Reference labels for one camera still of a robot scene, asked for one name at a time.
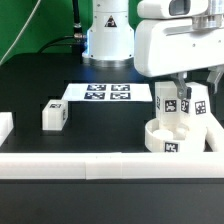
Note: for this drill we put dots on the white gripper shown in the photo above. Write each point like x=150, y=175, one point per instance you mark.
x=165, y=47

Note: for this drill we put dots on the white round stool seat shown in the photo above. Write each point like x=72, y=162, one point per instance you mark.
x=178, y=139

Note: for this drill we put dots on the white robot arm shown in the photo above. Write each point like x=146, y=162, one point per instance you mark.
x=110, y=39

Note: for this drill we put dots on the white AprilTag marker sheet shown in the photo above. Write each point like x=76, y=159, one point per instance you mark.
x=123, y=92

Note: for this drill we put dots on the white front fence bar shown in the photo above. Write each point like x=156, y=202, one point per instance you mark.
x=97, y=166

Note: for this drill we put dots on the white left fence block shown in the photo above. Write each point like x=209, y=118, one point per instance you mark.
x=6, y=125

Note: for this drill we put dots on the black cable horizontal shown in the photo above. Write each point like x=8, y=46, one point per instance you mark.
x=75, y=42

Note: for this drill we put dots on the black cable vertical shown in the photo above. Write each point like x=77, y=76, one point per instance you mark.
x=76, y=15

